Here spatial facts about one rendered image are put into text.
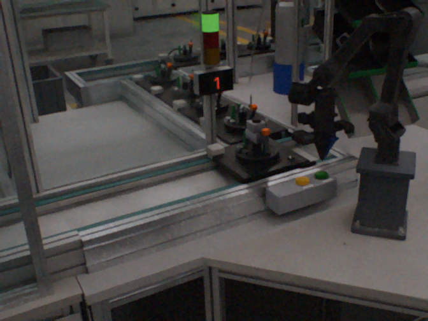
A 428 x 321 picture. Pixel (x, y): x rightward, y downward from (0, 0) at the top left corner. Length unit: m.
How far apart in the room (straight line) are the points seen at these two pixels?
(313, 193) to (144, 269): 0.52
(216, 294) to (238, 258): 0.15
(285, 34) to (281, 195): 1.26
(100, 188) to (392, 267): 0.85
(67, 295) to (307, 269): 0.59
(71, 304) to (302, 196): 0.68
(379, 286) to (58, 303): 0.76
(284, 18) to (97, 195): 1.37
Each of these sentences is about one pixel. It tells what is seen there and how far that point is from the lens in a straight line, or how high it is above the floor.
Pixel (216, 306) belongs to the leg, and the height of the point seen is 0.68.
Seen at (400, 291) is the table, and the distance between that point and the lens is 1.30.
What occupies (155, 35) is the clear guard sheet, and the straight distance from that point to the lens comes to 1.56.
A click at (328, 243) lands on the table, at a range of 1.43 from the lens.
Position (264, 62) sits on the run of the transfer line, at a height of 0.92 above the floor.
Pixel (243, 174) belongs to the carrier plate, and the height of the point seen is 0.97.
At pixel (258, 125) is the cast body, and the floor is 1.08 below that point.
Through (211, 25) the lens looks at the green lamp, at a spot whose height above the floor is 1.38.
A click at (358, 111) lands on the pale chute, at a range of 1.82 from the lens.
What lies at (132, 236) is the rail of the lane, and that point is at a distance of 1.35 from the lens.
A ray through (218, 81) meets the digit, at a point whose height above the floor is 1.21.
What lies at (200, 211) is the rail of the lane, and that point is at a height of 0.94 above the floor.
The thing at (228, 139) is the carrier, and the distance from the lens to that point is 1.78.
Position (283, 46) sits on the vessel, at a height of 1.10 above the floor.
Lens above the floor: 1.65
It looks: 25 degrees down
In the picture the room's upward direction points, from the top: 2 degrees counter-clockwise
